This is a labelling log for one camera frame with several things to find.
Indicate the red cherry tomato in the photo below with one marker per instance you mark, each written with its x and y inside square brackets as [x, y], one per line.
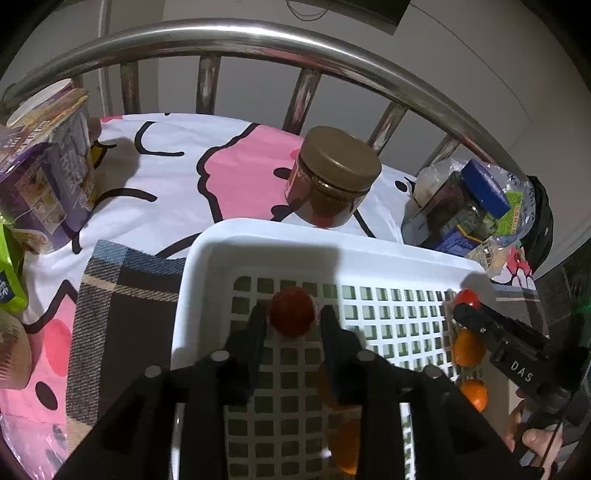
[468, 297]
[292, 311]

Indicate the small orange tangerine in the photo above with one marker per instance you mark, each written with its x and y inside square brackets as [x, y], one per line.
[467, 350]
[475, 395]
[323, 385]

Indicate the black backpack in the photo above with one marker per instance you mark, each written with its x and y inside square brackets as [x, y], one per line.
[541, 221]

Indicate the blue-lidded jar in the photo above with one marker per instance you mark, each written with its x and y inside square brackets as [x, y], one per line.
[461, 207]

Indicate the brown-lidded jar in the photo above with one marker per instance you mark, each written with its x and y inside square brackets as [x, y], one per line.
[332, 180]

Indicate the purple instant noodle container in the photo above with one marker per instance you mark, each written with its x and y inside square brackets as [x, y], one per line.
[46, 184]

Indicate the green snack packet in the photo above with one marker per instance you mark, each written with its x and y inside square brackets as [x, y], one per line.
[9, 272]

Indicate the pink white cartoon bed sheet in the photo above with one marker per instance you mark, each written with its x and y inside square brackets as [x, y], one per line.
[184, 161]

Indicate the metal bed rail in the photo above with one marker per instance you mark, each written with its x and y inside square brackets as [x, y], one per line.
[231, 32]

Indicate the large orange tangerine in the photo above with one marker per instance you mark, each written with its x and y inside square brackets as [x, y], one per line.
[346, 445]

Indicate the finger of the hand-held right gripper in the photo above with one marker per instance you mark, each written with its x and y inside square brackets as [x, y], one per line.
[489, 325]

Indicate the person's right hand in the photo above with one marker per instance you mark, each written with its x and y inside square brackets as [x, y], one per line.
[535, 438]

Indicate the clear plastic bag green label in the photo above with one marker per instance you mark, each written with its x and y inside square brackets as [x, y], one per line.
[521, 203]

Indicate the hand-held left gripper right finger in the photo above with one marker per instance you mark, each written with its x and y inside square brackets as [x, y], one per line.
[336, 339]

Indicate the wall-mounted black monitor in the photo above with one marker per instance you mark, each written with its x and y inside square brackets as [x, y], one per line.
[351, 9]

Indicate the white perforated plastic tray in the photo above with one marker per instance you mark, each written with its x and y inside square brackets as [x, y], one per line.
[221, 258]

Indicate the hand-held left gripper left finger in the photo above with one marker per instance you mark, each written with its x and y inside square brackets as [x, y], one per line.
[256, 334]

